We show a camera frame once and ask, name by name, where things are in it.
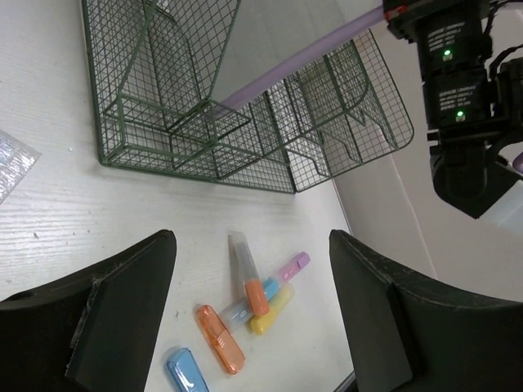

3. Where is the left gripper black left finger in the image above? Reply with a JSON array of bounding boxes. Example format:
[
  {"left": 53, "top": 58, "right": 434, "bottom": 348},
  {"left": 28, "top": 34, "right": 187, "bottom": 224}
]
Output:
[{"left": 1, "top": 229, "right": 177, "bottom": 391}]

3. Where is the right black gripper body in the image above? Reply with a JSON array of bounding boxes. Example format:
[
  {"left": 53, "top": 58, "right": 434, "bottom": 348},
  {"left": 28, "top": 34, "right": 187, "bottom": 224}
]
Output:
[{"left": 382, "top": 0, "right": 495, "bottom": 78}]

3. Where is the green wire mesh organizer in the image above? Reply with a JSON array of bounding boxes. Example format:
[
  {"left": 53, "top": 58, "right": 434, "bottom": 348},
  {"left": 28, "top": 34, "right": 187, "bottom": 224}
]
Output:
[{"left": 82, "top": 1, "right": 413, "bottom": 194}]

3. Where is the yellow marker pen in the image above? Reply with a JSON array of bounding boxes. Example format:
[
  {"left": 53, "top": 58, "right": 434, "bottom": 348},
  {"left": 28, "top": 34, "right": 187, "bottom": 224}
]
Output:
[{"left": 249, "top": 283, "right": 294, "bottom": 336}]

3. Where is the orange marker pen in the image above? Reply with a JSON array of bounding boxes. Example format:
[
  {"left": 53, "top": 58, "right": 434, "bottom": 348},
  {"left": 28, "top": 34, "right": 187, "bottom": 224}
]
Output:
[{"left": 195, "top": 305, "right": 245, "bottom": 375}]

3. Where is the clear zip pouch purple zipper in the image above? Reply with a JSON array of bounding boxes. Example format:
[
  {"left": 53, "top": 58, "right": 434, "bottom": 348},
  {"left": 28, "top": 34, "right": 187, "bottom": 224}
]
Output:
[{"left": 214, "top": 0, "right": 384, "bottom": 108}]

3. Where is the orange capped clear marker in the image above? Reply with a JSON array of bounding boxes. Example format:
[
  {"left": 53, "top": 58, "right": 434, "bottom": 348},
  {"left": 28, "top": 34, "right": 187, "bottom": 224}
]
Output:
[{"left": 229, "top": 231, "right": 270, "bottom": 316}]

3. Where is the light blue capped marker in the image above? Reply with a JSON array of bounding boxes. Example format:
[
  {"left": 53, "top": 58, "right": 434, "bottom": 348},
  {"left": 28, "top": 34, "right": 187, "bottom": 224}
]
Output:
[{"left": 219, "top": 278, "right": 279, "bottom": 332}]

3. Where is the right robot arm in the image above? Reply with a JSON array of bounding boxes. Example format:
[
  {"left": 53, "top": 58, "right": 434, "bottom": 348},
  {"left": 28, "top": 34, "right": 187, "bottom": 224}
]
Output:
[{"left": 382, "top": 1, "right": 522, "bottom": 235}]

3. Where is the blue marker pen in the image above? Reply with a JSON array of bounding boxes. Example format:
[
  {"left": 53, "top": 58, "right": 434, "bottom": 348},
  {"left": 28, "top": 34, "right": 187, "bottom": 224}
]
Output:
[{"left": 165, "top": 347, "right": 209, "bottom": 392}]

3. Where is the pink marker pen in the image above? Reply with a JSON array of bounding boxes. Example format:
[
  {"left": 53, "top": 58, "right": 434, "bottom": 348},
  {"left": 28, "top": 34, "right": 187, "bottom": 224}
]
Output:
[{"left": 272, "top": 252, "right": 311, "bottom": 286}]

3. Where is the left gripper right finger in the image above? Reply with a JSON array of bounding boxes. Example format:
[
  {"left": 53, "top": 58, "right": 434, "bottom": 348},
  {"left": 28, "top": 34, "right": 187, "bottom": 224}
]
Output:
[{"left": 329, "top": 230, "right": 522, "bottom": 391}]

